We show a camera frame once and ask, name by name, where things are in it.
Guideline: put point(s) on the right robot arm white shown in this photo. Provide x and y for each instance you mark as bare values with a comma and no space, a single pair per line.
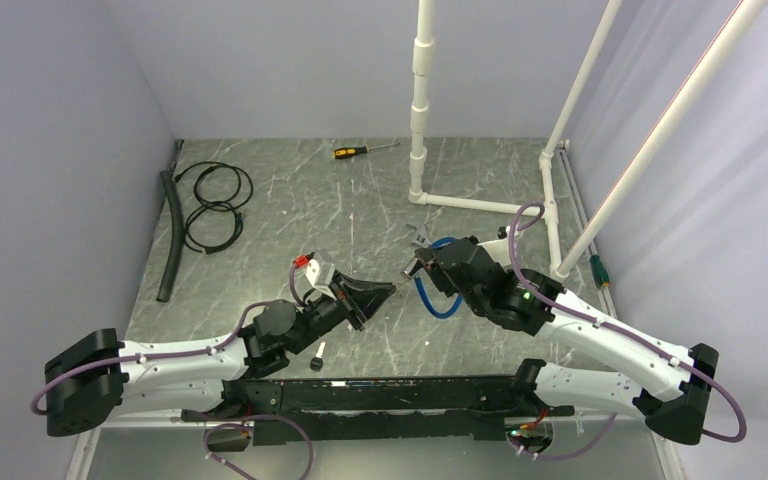
663,384

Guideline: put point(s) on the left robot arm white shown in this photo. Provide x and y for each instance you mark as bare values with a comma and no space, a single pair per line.
100,375

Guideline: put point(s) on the green handled screwdriver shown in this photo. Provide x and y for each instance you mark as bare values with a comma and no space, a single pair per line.
599,272

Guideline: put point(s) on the orange handled screwdriver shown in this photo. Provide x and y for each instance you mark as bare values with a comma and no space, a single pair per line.
348,152

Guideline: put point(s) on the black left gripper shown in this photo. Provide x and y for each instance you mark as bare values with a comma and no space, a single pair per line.
365,297

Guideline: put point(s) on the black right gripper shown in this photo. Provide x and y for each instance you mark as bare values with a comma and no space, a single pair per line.
428,256

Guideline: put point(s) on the black foam tube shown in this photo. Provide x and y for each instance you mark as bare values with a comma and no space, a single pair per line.
177,234

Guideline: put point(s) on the red handled adjustable wrench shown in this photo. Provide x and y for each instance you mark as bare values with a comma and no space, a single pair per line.
419,235

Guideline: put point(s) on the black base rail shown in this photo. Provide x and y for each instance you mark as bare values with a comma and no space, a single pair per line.
481,407

